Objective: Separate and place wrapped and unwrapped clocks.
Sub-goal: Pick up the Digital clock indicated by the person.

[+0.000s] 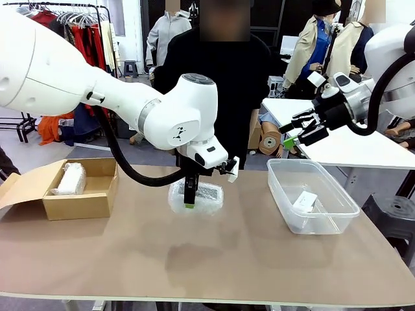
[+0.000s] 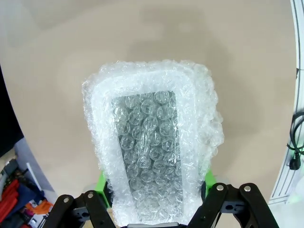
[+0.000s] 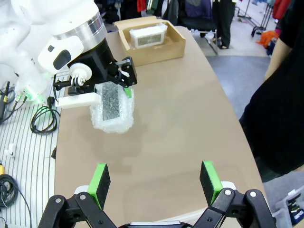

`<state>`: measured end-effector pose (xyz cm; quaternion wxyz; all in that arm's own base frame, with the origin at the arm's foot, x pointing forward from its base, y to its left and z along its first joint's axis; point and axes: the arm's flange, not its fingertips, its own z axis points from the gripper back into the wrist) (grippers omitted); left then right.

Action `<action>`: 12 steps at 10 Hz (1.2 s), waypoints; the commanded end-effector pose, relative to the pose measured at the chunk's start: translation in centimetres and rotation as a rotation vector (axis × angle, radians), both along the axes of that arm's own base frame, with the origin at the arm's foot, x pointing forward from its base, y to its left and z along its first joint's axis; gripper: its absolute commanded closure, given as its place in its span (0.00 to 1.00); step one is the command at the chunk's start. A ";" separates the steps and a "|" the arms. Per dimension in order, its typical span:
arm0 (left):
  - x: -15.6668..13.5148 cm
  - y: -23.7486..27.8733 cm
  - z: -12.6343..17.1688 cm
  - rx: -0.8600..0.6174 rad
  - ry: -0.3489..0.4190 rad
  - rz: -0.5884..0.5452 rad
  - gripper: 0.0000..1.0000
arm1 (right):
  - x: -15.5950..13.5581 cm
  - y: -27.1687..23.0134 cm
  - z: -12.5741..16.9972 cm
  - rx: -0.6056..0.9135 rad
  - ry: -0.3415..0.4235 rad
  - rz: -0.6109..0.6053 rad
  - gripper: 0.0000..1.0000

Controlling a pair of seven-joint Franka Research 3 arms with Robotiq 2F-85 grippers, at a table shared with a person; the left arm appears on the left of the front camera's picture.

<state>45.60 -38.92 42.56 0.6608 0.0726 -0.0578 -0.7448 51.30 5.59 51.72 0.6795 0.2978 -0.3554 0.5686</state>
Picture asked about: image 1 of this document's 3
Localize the person's black sweater body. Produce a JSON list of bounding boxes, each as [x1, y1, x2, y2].
[[152, 25, 272, 171]]

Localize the small white box appliance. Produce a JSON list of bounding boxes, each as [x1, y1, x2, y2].
[[268, 75, 285, 98]]

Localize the unwrapped white clock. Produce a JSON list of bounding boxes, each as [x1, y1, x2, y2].
[[292, 190, 319, 214]]

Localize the tan mannequin torso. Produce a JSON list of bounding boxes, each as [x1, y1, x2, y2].
[[257, 112, 287, 157]]

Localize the blue denim garment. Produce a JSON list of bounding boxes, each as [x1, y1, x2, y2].
[[59, 102, 102, 147]]

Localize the red hanging coat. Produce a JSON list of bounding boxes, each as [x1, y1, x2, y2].
[[30, 9, 58, 26]]

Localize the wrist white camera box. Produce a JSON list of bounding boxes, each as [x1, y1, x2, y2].
[[213, 155, 241, 184], [305, 71, 342, 98]]

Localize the black plastic stool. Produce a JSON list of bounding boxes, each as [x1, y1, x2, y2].
[[361, 193, 415, 259]]

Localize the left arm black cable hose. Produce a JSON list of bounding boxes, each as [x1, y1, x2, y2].
[[91, 106, 188, 188]]

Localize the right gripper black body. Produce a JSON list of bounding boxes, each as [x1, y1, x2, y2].
[[312, 93, 353, 131]]

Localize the small grey stool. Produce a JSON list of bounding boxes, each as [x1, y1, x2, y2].
[[123, 60, 139, 79]]

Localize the mannequin with beige coat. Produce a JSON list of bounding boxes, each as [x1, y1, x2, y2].
[[282, 0, 342, 100]]

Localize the mannequin with cream jacket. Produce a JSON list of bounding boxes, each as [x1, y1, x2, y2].
[[327, 0, 379, 86]]

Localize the white monitor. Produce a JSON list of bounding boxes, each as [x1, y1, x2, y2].
[[279, 35, 300, 56]]

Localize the cream hanging garment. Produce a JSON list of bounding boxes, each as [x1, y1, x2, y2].
[[98, 20, 118, 71]]

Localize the bubble-wrapped clock fully white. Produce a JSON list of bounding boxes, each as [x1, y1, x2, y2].
[[49, 161, 88, 196]]

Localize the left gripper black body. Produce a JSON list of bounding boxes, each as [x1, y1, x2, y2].
[[176, 147, 215, 178]]

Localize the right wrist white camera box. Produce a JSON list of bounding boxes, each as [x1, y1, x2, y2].
[[305, 71, 342, 98]]

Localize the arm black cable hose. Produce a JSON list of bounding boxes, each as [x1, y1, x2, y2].
[[348, 51, 415, 137], [91, 106, 188, 188]]

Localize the black hat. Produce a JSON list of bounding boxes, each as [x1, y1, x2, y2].
[[312, 0, 342, 16]]

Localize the figure in grey hoodie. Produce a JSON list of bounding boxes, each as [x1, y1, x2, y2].
[[145, 0, 193, 69]]

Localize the black metal clothing rack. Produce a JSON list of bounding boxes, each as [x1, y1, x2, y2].
[[0, 2, 113, 144]]

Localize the orange cloth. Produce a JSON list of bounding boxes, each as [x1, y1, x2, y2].
[[38, 111, 76, 147]]

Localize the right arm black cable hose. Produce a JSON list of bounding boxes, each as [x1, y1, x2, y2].
[[348, 51, 415, 137]]

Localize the open brown cardboard box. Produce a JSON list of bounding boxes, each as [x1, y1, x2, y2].
[[0, 157, 121, 222]]

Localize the black tripod pole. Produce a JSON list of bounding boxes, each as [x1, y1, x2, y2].
[[319, 23, 344, 78]]

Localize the bubble-wrapped clock showing grey face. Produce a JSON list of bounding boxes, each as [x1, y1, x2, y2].
[[167, 179, 226, 218]]

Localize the skin-coloured lying mannequin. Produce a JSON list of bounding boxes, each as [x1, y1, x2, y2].
[[385, 117, 415, 149]]

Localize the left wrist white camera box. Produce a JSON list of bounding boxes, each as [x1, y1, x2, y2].
[[213, 155, 241, 184]]

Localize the red hanging dress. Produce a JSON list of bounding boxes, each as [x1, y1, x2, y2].
[[69, 25, 108, 71]]

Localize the clear plastic container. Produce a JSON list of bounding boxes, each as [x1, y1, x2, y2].
[[266, 157, 361, 236]]

